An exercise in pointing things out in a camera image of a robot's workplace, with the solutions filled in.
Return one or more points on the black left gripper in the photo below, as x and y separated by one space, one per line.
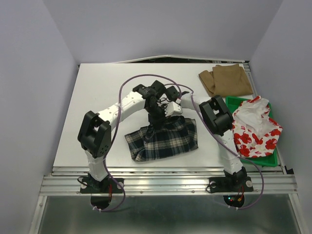
158 122

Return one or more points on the navy plaid skirt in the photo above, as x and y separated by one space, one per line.
175 137

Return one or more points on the brown pleated skirt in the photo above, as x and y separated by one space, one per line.
226 81

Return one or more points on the white red floral skirt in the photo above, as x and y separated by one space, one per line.
255 133

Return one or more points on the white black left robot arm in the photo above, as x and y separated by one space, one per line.
99 130

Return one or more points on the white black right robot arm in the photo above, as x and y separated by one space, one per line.
218 120

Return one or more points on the green plastic basket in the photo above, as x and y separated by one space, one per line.
268 161

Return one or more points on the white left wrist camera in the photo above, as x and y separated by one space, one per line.
173 109

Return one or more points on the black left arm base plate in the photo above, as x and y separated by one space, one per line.
107 186

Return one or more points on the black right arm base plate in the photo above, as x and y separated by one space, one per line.
228 185

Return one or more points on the aluminium frame rail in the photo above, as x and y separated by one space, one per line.
167 180

